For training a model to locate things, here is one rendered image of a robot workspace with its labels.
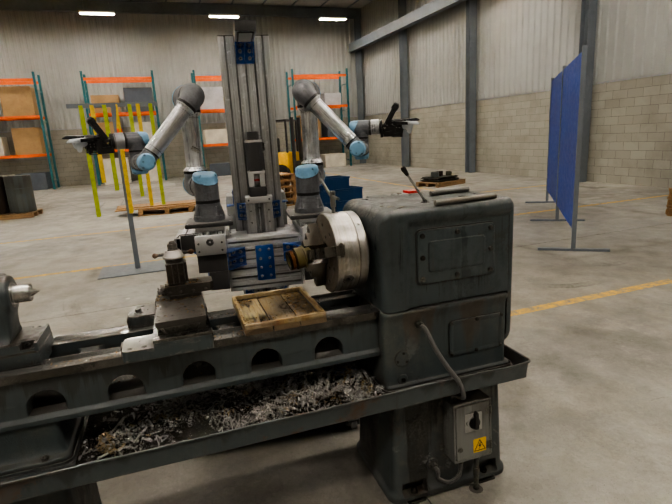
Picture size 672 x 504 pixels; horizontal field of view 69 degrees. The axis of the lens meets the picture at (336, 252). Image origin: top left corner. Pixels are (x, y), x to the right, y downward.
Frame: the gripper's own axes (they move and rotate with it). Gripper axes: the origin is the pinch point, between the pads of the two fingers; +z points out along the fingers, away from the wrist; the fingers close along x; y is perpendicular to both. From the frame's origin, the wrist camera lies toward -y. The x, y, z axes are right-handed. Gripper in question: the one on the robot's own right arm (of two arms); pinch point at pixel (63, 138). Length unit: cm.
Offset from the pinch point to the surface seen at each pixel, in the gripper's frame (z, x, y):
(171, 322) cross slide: -15, -97, 49
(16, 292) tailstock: 26, -68, 40
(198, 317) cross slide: -23, -99, 48
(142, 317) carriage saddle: -11, -68, 59
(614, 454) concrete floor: -193, -165, 137
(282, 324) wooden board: -51, -106, 56
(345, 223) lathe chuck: -81, -100, 24
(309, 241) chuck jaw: -73, -88, 34
